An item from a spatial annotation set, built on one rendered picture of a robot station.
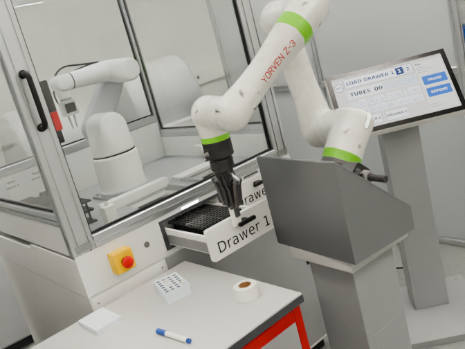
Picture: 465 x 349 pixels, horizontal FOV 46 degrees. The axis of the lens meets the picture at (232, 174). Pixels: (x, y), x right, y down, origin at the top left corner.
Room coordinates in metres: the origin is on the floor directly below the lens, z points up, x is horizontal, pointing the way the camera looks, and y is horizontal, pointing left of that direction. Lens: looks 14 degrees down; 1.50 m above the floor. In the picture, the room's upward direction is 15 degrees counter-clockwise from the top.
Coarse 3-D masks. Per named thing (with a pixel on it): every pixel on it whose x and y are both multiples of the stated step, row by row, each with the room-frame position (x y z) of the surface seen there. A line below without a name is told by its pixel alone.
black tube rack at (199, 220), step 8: (200, 208) 1.97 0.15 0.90; (208, 208) 1.94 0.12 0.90; (216, 208) 1.92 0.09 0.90; (224, 208) 1.89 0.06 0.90; (184, 216) 1.93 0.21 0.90; (192, 216) 1.91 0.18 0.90; (200, 216) 1.89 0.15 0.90; (208, 216) 1.86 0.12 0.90; (216, 216) 1.84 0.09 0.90; (176, 224) 1.87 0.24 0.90; (184, 224) 1.85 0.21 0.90; (192, 224) 1.81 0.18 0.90; (200, 224) 1.79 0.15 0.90; (192, 232) 1.82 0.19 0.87; (200, 232) 1.81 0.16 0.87
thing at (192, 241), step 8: (192, 208) 2.03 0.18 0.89; (168, 224) 1.95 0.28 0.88; (168, 232) 1.85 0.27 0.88; (176, 232) 1.80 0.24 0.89; (184, 232) 1.77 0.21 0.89; (176, 240) 1.81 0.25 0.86; (184, 240) 1.77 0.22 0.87; (192, 240) 1.73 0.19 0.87; (200, 240) 1.70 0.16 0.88; (192, 248) 1.74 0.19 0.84; (200, 248) 1.70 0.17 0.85
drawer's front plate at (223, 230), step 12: (252, 204) 1.77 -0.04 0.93; (264, 204) 1.78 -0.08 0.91; (216, 228) 1.65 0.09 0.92; (228, 228) 1.68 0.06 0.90; (240, 228) 1.71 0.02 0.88; (252, 228) 1.73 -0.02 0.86; (264, 228) 1.77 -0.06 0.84; (216, 240) 1.64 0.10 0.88; (240, 240) 1.70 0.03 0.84; (252, 240) 1.73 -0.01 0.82; (216, 252) 1.63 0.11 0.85; (228, 252) 1.66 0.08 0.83
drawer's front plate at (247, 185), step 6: (258, 174) 2.13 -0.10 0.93; (246, 180) 2.09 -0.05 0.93; (252, 180) 2.10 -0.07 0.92; (246, 186) 2.08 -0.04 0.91; (252, 186) 2.10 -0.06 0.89; (258, 186) 2.12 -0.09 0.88; (246, 192) 2.08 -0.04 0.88; (252, 192) 2.09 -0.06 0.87; (258, 192) 2.11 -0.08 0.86; (264, 192) 2.13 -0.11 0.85; (246, 198) 2.07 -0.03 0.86; (252, 198) 2.09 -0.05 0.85; (258, 198) 2.11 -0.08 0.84; (246, 204) 2.07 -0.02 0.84
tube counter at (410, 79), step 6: (402, 78) 2.31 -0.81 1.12; (408, 78) 2.30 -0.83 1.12; (414, 78) 2.30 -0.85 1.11; (378, 84) 2.32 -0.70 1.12; (384, 84) 2.31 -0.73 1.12; (390, 84) 2.31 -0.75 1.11; (396, 84) 2.30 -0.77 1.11; (402, 84) 2.29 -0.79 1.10; (408, 84) 2.28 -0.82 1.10; (378, 90) 2.30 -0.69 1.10; (384, 90) 2.30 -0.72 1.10
